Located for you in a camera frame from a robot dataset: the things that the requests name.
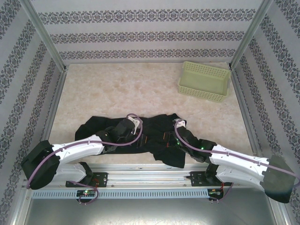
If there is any black t-shirt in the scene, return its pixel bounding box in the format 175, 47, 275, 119
75, 113, 200, 169

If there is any pale green plastic basket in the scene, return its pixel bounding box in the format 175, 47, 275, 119
176, 60, 231, 104

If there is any grey sheet metal panel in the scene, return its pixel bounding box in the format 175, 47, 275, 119
14, 187, 290, 225

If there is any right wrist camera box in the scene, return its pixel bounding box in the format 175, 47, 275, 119
175, 119, 188, 130

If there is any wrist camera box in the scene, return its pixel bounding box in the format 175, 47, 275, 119
175, 119, 188, 130
127, 115, 142, 136

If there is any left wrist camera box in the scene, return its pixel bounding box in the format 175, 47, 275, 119
127, 115, 142, 136

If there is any aluminium mounting rail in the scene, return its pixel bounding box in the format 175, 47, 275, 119
22, 163, 278, 188

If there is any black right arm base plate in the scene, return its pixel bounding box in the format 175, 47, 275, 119
190, 171, 233, 188

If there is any grey slotted cable duct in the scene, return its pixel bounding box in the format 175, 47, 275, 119
31, 189, 209, 199

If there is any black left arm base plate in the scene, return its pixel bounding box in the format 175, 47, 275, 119
65, 172, 108, 188

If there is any aluminium side rail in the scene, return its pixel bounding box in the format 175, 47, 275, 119
228, 67, 268, 169
31, 67, 69, 171

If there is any aluminium frame post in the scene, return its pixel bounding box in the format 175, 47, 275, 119
228, 0, 275, 70
20, 0, 68, 71

